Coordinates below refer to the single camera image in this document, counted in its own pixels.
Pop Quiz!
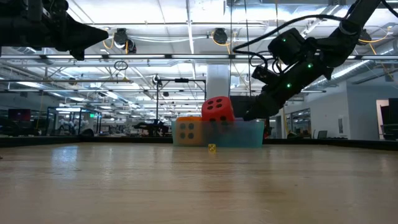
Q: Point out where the dark background monitor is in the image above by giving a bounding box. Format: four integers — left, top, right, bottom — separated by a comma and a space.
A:
7, 108, 32, 122

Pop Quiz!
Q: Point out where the black background stand frame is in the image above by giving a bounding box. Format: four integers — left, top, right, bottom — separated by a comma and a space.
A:
154, 77, 208, 138

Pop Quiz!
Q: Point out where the black ceiling cable reel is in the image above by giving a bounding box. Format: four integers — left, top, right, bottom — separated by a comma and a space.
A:
112, 27, 137, 54
212, 27, 229, 45
357, 28, 373, 47

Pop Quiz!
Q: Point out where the white building column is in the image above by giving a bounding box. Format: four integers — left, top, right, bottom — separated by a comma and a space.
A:
206, 64, 231, 102

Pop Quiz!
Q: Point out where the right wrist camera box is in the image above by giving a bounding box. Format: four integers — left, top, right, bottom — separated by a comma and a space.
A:
267, 27, 308, 65

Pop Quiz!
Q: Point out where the orange foam die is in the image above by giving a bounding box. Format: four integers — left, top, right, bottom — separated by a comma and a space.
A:
175, 116, 205, 147

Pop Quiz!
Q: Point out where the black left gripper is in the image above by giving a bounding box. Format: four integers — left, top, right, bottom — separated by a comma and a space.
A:
0, 0, 110, 62

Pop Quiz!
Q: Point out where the dark equipment stand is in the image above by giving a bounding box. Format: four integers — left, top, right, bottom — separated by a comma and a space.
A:
379, 98, 398, 141

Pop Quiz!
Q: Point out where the glass robot enclosure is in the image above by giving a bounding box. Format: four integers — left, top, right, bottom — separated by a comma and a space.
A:
46, 106, 102, 136

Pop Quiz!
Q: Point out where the teal plastic bin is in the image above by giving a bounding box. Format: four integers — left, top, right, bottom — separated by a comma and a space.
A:
171, 118, 266, 149

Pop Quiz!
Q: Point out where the red foam die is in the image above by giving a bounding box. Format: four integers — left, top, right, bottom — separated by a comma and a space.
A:
201, 96, 236, 123

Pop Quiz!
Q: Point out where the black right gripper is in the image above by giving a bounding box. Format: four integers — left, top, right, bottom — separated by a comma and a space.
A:
242, 55, 331, 122

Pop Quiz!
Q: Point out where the overhead light bar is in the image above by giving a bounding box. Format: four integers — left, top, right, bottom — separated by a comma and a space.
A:
0, 54, 398, 61

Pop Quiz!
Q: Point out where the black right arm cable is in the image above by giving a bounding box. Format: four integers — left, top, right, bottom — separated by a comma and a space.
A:
231, 13, 343, 78

